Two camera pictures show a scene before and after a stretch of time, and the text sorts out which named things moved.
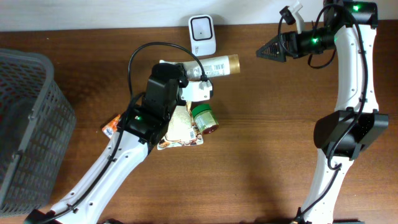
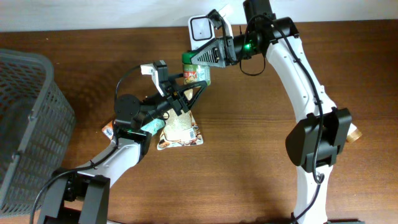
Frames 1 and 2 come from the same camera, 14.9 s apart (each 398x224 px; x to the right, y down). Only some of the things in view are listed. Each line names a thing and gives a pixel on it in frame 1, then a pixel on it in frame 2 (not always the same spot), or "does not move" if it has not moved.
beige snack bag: x=181 y=130 does not move
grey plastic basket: x=37 y=123 does not move
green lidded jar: x=205 y=119 to x=194 y=73
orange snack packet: x=111 y=127 does not move
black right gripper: x=274 y=49 to x=214 y=51
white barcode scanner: x=203 y=35 does not move
